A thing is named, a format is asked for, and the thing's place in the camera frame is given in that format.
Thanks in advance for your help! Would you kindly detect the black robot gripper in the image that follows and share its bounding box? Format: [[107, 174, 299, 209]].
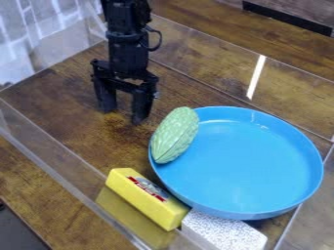
[[91, 0, 159, 125]]

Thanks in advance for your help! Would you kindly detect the green bitter gourd toy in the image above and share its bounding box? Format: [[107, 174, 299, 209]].
[[149, 106, 199, 164]]

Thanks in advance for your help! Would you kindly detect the clear acrylic enclosure wall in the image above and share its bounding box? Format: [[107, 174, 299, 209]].
[[0, 0, 334, 250]]

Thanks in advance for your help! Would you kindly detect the blue round tray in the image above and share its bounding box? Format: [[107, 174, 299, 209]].
[[151, 106, 323, 220]]

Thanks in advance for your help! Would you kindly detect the yellow rectangular block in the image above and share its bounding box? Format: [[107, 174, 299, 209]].
[[105, 168, 189, 231]]

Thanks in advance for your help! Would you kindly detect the white speckled foam block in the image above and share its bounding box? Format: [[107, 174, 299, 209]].
[[181, 209, 267, 250]]

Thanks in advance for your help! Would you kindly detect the black bar in background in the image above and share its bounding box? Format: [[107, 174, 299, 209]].
[[242, 0, 334, 37]]

